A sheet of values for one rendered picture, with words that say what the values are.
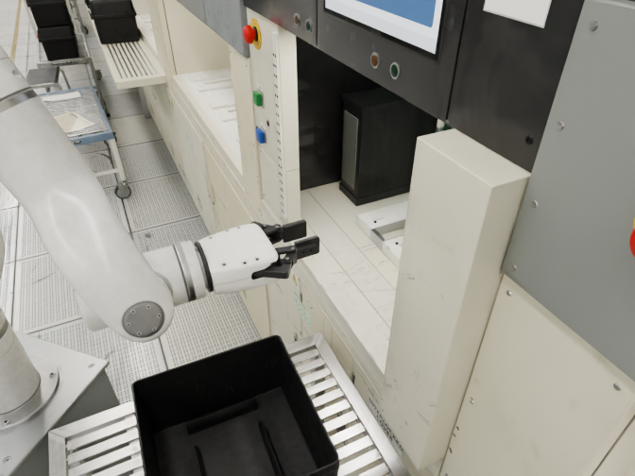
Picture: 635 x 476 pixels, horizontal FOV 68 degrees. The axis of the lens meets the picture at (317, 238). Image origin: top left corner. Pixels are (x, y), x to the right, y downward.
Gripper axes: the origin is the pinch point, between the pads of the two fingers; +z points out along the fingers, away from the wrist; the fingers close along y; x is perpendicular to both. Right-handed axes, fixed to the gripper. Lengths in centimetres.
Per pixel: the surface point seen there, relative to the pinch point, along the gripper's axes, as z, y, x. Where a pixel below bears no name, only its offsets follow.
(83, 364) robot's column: -41, -30, -43
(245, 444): -14.4, 3.9, -42.0
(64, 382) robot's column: -45, -27, -43
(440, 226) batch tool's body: 8.2, 20.5, 13.1
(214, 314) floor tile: 1, -107, -119
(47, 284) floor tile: -70, -165, -119
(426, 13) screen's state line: 13.2, 6.7, 32.0
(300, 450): -5.3, 9.8, -41.9
